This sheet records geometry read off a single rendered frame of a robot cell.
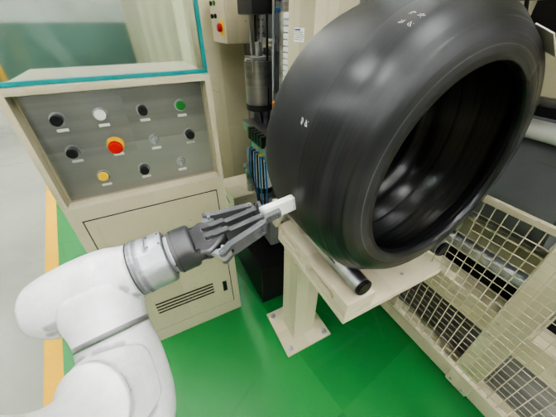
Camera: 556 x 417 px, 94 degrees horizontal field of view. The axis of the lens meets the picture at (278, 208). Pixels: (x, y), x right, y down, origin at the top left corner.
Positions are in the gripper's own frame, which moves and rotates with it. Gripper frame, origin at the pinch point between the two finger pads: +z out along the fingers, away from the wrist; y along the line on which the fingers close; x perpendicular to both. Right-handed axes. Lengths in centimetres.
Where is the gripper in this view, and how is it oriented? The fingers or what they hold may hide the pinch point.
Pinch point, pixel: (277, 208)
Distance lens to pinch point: 50.0
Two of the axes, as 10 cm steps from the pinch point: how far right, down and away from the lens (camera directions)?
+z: 8.8, -3.8, 2.8
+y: -4.6, -5.2, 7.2
